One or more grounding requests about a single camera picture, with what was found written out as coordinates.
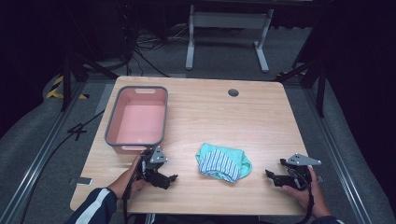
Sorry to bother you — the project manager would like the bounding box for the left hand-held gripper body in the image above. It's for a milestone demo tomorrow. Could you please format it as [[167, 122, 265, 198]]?
[[140, 146, 169, 185]]

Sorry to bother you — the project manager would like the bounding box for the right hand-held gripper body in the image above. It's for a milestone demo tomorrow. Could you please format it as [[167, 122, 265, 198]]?
[[279, 152, 322, 191]]

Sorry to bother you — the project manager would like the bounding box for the person's right hand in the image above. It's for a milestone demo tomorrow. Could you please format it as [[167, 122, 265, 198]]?
[[281, 165, 332, 219]]

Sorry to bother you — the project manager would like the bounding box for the person's left hand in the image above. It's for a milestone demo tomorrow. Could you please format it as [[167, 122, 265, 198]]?
[[106, 154, 151, 201]]

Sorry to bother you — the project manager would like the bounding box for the pink basket with grey rim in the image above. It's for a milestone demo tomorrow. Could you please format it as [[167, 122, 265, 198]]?
[[104, 85, 169, 156]]

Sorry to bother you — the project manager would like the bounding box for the teal and striped underwear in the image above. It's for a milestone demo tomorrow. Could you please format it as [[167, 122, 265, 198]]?
[[194, 142, 253, 184]]

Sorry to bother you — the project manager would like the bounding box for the black tape cross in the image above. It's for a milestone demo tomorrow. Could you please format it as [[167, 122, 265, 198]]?
[[66, 122, 89, 142]]

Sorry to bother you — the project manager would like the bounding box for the black tripod stand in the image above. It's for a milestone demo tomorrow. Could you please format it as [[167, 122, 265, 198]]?
[[60, 51, 120, 113], [274, 59, 329, 119]]

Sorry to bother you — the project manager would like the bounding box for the yellow and black hazard tape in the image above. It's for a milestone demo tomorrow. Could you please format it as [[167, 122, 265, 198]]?
[[45, 75, 91, 101]]

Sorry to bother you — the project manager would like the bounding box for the right hand-held gripper black cable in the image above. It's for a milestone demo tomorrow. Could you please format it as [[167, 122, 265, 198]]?
[[293, 174, 316, 224]]

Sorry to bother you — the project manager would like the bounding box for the hand-held gripper black cable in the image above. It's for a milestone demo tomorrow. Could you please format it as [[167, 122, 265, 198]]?
[[293, 174, 316, 224], [121, 155, 148, 224]]

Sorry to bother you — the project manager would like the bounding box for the left hand-held gripper black cable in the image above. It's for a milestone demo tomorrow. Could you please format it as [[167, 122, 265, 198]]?
[[121, 155, 148, 224]]

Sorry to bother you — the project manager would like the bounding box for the aluminium floor rail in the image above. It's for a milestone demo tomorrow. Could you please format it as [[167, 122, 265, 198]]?
[[0, 78, 87, 224], [303, 87, 373, 224]]

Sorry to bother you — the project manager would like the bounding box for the small silver metal bracket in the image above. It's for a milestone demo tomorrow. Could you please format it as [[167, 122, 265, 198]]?
[[68, 175, 93, 187]]

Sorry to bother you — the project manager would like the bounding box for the black floor cable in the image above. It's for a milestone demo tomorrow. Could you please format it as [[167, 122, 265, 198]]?
[[18, 109, 106, 224]]

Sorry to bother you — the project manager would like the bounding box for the bundle of black cables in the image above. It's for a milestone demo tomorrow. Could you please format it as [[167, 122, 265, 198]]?
[[120, 6, 191, 78]]

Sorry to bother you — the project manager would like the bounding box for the grey metal desk frame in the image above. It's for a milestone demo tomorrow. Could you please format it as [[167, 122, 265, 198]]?
[[185, 4, 276, 75]]

